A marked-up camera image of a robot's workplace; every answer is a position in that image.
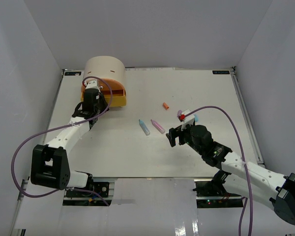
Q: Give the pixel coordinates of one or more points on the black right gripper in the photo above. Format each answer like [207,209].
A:
[177,132]

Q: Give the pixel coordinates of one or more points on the blue highlighter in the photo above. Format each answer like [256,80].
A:
[144,127]

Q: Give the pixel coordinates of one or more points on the blue highlighter cap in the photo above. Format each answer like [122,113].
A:
[196,118]

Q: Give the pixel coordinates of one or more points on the orange pen cap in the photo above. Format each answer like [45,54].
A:
[165,106]

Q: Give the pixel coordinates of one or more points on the yellow drawer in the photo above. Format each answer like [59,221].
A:
[118,100]

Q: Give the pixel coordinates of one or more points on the orange top drawer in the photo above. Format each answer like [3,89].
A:
[114,85]

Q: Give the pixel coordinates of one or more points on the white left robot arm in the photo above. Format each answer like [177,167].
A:
[50,165]

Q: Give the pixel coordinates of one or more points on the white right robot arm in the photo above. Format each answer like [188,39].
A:
[273,190]

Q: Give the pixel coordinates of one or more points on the pink highlighter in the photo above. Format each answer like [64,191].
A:
[158,126]

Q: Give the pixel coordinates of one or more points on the beige cylindrical drawer organizer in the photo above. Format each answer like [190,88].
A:
[105,67]

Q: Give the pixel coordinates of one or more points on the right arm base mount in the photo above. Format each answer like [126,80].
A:
[210,193]

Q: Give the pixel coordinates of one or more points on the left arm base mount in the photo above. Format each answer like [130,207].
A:
[95,194]

